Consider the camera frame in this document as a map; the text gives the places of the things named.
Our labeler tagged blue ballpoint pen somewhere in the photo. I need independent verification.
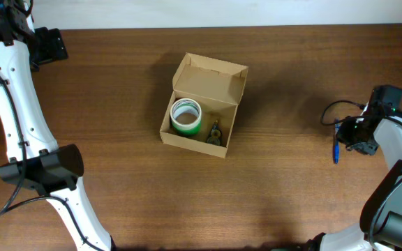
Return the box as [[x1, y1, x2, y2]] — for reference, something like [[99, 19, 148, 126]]
[[333, 119, 340, 165]]

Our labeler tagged white masking tape roll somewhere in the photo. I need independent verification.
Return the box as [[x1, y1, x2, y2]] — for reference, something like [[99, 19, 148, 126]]
[[170, 98, 202, 124]]

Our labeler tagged brown cardboard box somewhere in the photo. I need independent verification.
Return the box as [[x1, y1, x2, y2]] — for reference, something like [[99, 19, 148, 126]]
[[160, 53, 248, 158]]

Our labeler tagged green tape roll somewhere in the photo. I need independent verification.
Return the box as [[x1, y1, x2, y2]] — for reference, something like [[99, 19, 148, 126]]
[[171, 117, 202, 137]]

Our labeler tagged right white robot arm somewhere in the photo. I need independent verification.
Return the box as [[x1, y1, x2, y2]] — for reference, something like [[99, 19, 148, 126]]
[[302, 85, 402, 250]]

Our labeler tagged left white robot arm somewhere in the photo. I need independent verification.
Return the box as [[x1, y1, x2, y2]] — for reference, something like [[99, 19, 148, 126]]
[[0, 0, 116, 250]]

